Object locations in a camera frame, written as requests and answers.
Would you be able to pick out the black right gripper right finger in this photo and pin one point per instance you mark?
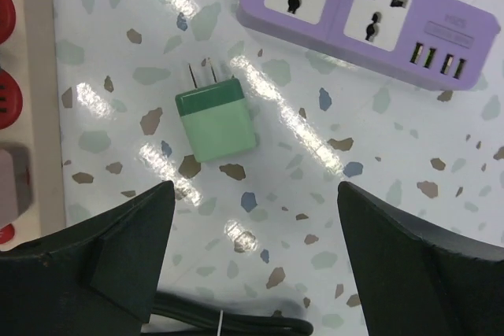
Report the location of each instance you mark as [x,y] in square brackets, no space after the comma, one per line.
[417,278]

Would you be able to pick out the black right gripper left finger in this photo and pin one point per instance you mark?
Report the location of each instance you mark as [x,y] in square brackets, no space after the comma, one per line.
[97,277]

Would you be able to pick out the pink brown USB charger plug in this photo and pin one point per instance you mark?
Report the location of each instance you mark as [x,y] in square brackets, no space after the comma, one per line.
[16,184]

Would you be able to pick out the beige power strip red sockets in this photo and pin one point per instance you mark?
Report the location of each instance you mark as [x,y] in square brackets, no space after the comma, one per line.
[30,113]

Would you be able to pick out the green USB charger plug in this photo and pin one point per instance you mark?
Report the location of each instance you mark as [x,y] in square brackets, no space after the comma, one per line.
[216,119]

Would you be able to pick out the purple power strip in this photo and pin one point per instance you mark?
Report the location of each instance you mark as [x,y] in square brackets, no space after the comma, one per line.
[433,44]

